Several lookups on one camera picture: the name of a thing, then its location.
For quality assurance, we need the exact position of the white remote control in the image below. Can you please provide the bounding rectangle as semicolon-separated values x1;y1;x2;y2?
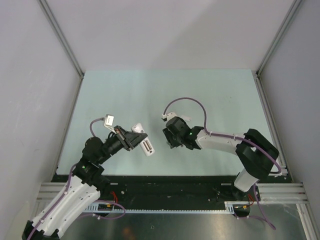
131;123;155;157

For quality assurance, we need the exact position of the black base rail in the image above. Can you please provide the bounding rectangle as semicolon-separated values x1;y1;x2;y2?
49;174;266;211

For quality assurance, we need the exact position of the right aluminium frame post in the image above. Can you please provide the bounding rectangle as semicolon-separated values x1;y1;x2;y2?
255;0;305;78

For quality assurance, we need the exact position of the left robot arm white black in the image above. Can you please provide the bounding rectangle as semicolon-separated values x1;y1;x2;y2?
21;123;148;240

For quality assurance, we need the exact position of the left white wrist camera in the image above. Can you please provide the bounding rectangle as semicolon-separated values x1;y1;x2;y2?
103;114;115;131

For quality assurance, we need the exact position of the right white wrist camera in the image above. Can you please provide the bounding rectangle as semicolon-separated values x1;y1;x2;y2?
161;112;178;122

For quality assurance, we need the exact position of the grey slotted cable duct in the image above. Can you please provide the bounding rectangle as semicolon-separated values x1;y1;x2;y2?
84;201;261;215

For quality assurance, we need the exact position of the left aluminium frame post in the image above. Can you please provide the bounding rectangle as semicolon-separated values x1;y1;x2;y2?
37;0;85;80

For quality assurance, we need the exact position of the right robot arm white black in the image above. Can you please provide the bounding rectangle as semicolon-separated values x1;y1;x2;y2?
162;116;279;201

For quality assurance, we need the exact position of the white battery compartment cover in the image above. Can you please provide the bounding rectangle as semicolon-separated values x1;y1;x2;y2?
180;115;192;122

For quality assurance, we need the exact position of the aluminium frame post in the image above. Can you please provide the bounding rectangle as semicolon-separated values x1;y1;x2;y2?
37;0;85;80
255;0;305;78

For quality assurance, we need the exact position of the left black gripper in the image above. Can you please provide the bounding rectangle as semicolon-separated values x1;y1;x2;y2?
97;125;147;164

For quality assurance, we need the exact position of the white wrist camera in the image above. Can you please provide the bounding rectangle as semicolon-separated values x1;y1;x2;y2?
161;112;178;122
103;114;115;131

